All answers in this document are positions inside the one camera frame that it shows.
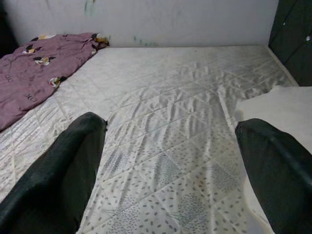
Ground dark tufted headboard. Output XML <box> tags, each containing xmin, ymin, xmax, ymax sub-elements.
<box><xmin>268</xmin><ymin>0</ymin><xmax>312</xmax><ymax>87</ymax></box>

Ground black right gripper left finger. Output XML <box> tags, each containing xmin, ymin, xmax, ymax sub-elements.
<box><xmin>0</xmin><ymin>112</ymin><xmax>108</xmax><ymax>234</ymax></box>

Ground purple cartoon mouse blanket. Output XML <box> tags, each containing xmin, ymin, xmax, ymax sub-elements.
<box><xmin>0</xmin><ymin>32</ymin><xmax>111</xmax><ymax>133</ymax></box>

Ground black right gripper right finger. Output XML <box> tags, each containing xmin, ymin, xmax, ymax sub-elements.
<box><xmin>234</xmin><ymin>117</ymin><xmax>312</xmax><ymax>234</ymax></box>

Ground white quilted mattress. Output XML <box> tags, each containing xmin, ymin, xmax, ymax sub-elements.
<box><xmin>0</xmin><ymin>44</ymin><xmax>299</xmax><ymax>234</ymax></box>

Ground white pillow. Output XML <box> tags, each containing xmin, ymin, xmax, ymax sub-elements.
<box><xmin>234</xmin><ymin>84</ymin><xmax>312</xmax><ymax>227</ymax></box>

